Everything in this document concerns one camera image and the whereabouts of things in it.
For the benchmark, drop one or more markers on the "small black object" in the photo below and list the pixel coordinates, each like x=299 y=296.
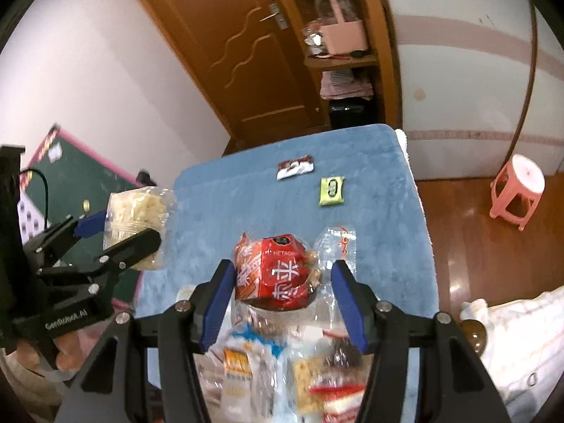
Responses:
x=145 y=177

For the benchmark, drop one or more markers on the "blue table cloth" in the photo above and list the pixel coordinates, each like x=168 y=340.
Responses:
x=246 y=194

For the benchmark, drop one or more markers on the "pink plastic stool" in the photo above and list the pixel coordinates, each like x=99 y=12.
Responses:
x=524 y=172

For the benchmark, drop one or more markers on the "black case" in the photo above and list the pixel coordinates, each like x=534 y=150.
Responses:
x=350 y=114

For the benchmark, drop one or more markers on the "red snack packet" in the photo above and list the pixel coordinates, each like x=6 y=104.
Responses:
x=273 y=273

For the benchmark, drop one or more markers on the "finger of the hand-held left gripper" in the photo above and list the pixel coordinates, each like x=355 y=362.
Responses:
x=90 y=224
x=132 y=246

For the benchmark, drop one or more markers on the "pink basket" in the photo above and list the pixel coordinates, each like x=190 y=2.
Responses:
x=343 y=37

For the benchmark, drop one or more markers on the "clear rice cracker packet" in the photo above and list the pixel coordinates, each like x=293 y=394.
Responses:
x=136 y=207
x=304 y=374

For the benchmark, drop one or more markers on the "plaid blanket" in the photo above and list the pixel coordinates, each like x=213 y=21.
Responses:
x=528 y=339

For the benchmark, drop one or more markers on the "person's left hand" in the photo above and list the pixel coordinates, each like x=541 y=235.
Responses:
x=70 y=352

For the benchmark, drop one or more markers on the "pale blue wardrobe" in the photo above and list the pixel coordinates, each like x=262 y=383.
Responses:
x=462 y=75

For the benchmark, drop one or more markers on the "wooden door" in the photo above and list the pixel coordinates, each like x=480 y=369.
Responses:
x=211 y=22

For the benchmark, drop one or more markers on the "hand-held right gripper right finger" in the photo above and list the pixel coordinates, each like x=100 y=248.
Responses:
x=348 y=308

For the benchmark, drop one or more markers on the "white orange snack bar packet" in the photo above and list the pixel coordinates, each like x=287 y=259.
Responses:
x=238 y=363

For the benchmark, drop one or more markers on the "folded pink cloth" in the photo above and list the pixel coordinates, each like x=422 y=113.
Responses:
x=346 y=83

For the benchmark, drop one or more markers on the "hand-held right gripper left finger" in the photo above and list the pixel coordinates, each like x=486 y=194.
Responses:
x=216 y=308

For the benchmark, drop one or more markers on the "silver foil packets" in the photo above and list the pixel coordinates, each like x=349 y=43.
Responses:
x=313 y=37

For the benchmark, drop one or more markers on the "green small packet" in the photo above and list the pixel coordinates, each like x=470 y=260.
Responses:
x=331 y=191

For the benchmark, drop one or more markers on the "brown bedpost knob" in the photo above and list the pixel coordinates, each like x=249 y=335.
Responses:
x=473 y=337

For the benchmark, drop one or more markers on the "brown white small packet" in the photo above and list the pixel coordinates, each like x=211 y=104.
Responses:
x=295 y=167

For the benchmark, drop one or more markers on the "clear packet with orange print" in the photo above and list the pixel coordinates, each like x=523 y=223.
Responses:
x=337 y=242

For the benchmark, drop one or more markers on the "wooden shelf unit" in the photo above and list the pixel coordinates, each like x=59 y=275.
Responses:
x=387 y=53

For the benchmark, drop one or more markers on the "blue white snack packet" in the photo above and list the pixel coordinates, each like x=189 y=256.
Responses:
x=253 y=339

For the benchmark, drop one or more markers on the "green chalkboard with pink frame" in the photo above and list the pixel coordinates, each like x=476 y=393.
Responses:
x=75 y=176

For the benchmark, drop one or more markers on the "clear packet with red label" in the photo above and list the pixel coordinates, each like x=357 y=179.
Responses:
x=337 y=392

